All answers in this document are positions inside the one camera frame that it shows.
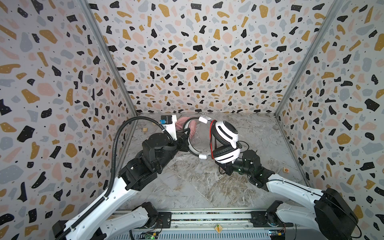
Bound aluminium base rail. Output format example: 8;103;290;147
80;208;340;240

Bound white black headphones with cable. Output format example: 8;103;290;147
189;116;243;175

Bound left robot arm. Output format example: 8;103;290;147
53;129;190;240

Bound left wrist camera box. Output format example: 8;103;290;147
160;115;177;141

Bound pink headphones with cable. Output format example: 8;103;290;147
176;117;200;140

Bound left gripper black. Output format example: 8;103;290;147
156;126;191;172

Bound black corrugated cable hose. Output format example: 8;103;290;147
55;116;175;240

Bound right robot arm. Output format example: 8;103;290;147
217;150;359;240

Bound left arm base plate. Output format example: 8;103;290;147
151;212;172;230

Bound green circuit board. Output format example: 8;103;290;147
140;232;159;240

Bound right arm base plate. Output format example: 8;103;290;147
250;211;294;228

